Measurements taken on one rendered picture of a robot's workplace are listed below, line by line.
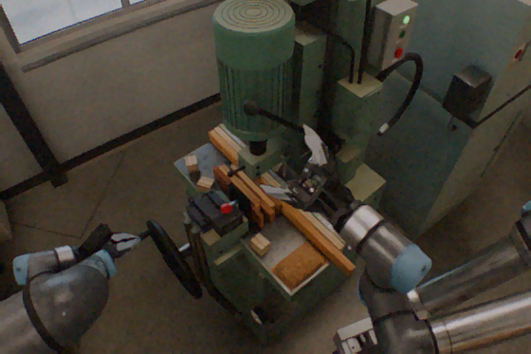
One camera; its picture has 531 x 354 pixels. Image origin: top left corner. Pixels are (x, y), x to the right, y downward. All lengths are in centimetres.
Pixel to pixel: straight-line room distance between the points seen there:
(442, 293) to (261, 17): 70
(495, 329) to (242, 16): 75
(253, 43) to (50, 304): 58
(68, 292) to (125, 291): 151
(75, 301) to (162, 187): 184
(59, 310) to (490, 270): 80
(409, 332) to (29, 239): 222
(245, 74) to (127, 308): 155
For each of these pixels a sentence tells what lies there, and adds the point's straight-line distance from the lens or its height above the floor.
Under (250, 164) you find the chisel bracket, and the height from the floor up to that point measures 107.
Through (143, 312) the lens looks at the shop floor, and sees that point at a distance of 212.
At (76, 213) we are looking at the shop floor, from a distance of 255.
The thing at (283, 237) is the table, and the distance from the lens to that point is 117.
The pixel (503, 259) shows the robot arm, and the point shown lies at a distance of 90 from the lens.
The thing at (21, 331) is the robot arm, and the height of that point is 136.
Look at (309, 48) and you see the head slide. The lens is 93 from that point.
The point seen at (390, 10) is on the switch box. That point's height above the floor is 148.
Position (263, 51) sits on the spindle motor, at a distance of 82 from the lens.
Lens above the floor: 192
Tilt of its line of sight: 49 degrees down
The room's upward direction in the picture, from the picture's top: straight up
